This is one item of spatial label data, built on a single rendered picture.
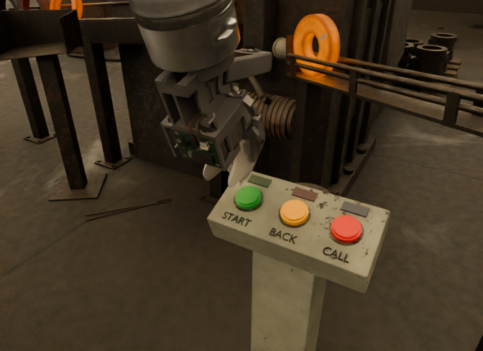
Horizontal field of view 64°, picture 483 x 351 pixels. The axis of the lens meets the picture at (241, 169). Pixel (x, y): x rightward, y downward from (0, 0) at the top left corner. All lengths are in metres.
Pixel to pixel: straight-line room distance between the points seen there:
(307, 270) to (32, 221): 1.33
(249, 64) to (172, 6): 0.15
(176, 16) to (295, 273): 0.39
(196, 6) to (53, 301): 1.14
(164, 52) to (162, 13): 0.04
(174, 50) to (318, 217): 0.32
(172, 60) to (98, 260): 1.15
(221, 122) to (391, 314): 0.98
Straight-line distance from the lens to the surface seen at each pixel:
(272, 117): 1.16
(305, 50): 1.09
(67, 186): 1.88
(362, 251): 0.54
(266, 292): 0.64
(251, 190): 0.59
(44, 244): 1.59
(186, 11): 0.34
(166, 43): 0.36
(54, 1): 2.02
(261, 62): 0.49
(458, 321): 1.35
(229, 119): 0.41
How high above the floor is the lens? 0.94
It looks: 30 degrees down
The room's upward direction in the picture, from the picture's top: straight up
